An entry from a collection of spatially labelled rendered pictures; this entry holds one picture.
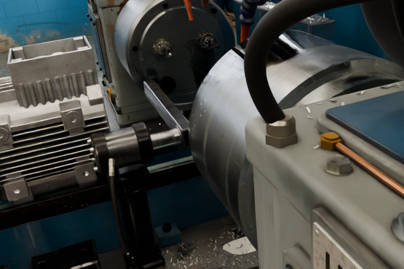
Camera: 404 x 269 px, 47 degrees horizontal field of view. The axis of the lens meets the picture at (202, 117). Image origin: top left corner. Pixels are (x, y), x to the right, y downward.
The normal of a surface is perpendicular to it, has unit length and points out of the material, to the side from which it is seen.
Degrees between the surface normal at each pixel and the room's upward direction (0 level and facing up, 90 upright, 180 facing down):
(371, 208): 0
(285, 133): 90
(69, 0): 90
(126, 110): 90
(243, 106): 47
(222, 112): 58
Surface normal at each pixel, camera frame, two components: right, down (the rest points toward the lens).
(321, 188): -0.73, -0.49
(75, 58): 0.33, 0.35
